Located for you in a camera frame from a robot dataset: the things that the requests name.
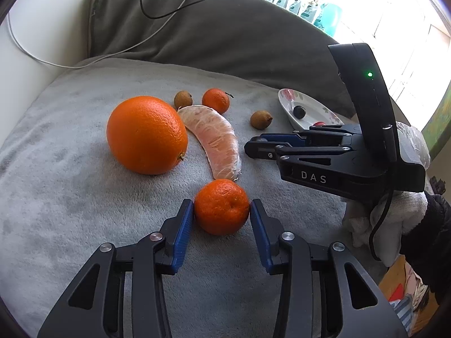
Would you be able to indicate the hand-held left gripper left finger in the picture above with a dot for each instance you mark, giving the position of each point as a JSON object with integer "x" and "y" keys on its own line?
{"x": 183, "y": 232}

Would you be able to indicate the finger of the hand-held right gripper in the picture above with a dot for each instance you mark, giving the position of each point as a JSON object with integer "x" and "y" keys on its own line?
{"x": 282, "y": 137}
{"x": 260, "y": 150}

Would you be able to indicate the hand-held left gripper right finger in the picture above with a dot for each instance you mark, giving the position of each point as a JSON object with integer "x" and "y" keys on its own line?
{"x": 259, "y": 234}

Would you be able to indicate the peeled pomelo segment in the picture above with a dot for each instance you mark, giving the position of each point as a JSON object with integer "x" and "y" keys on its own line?
{"x": 218, "y": 141}

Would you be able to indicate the floral white plate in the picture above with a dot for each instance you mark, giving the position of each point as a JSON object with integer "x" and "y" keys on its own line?
{"x": 317, "y": 107}

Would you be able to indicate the brown longan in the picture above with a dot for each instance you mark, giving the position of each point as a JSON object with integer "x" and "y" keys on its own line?
{"x": 183, "y": 100}
{"x": 261, "y": 119}

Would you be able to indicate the large orange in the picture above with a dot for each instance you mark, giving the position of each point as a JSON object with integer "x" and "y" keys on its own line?
{"x": 146, "y": 135}

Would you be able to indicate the person's right forearm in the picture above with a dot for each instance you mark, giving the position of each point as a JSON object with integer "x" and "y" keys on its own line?
{"x": 433, "y": 239}

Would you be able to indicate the person's right hand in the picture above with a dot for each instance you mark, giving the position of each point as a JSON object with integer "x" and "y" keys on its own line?
{"x": 405, "y": 211}

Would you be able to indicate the dark grape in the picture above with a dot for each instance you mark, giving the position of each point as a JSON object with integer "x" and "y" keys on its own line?
{"x": 299, "y": 112}

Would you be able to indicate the clear plastic bag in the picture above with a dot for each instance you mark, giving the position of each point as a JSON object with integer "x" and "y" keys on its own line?
{"x": 414, "y": 141}

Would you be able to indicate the small mandarin with stem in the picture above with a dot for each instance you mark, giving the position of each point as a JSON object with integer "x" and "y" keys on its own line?
{"x": 215, "y": 101}

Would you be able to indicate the grey covered sofa backrest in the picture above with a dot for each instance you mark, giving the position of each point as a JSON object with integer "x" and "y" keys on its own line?
{"x": 218, "y": 38}

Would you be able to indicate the orange printed package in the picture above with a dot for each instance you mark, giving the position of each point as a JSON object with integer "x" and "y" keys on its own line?
{"x": 398, "y": 288}

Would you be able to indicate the row of teal pouches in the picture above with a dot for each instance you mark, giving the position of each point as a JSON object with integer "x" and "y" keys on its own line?
{"x": 303, "y": 3}

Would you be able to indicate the bright window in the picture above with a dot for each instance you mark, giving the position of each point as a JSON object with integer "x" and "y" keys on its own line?
{"x": 387, "y": 14}

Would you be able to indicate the green yellow wall picture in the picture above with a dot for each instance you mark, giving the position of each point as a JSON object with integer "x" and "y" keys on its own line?
{"x": 438, "y": 130}

